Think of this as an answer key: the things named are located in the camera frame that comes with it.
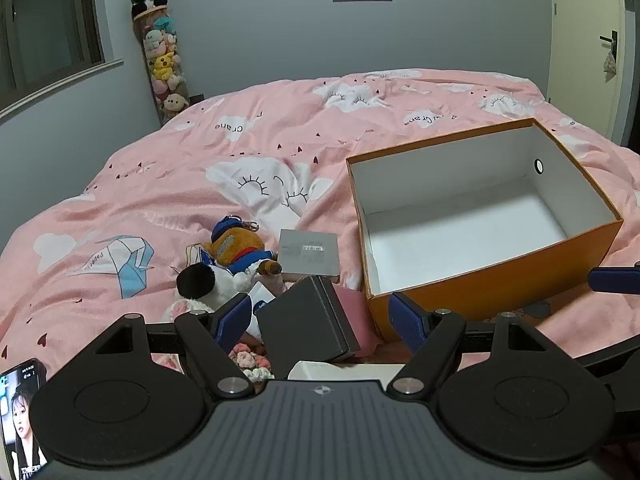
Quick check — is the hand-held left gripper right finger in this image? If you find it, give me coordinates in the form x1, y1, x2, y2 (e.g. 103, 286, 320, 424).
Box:
387, 291, 546, 396

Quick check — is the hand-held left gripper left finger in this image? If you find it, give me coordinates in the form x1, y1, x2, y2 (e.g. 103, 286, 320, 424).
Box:
93, 291, 256, 398

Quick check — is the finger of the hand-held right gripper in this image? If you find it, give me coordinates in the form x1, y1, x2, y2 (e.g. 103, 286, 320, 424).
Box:
575, 331, 640, 379
588, 261, 640, 293

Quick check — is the crochet bunny doll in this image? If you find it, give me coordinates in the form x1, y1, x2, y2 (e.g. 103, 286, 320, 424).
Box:
152, 297, 275, 381

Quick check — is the pink pouch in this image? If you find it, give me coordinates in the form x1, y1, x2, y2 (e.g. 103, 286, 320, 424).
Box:
330, 285, 384, 358

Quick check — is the dark grey box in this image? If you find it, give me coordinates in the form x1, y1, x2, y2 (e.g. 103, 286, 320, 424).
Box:
255, 275, 362, 381

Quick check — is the white box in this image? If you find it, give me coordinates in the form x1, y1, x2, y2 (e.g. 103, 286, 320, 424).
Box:
287, 360, 418, 382

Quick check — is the orange cardboard box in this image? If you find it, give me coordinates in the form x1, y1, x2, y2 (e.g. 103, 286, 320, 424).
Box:
346, 117, 625, 344

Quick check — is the white hand cream tube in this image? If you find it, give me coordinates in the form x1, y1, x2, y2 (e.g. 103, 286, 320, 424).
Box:
246, 281, 287, 341

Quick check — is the black and white dog plush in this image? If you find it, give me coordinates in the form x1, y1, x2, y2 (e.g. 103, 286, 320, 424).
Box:
176, 261, 263, 311

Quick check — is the pink printed blanket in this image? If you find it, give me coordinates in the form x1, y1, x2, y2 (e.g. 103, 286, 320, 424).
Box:
0, 67, 640, 391

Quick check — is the door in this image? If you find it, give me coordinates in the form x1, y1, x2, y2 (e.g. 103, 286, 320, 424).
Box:
547, 0, 640, 148

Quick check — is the smartphone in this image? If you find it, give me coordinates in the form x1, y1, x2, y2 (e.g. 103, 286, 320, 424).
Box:
0, 358, 50, 478

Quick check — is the clear tube of plush toys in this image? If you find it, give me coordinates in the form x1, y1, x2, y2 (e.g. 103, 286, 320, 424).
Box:
132, 5, 193, 126

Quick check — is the window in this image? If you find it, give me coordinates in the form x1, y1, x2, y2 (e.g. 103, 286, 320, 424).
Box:
0, 0, 124, 121

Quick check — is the orange bear plush keychain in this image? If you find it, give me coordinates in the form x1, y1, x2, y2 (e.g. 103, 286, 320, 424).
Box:
197, 215, 282, 277

